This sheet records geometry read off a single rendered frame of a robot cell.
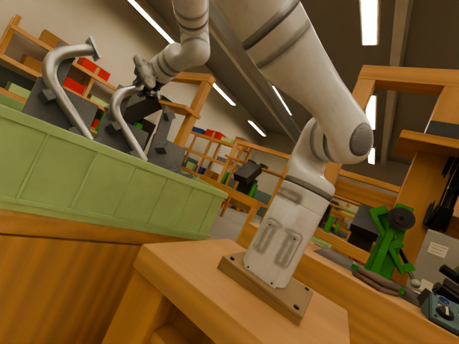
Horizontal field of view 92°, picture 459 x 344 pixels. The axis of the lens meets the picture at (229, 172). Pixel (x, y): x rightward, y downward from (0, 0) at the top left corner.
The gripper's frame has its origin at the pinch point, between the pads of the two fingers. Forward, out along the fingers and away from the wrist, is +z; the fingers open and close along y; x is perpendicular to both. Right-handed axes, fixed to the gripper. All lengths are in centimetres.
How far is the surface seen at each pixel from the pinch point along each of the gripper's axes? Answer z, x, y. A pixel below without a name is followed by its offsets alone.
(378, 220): -54, -31, -72
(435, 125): -72, -85, -58
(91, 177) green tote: -18.6, 31.9, -20.4
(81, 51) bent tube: -4.2, 14.4, 11.1
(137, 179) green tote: -19.4, 23.7, -24.9
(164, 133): 1.6, -2.4, -16.9
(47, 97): -3.5, 27.4, 0.9
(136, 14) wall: 479, -400, 312
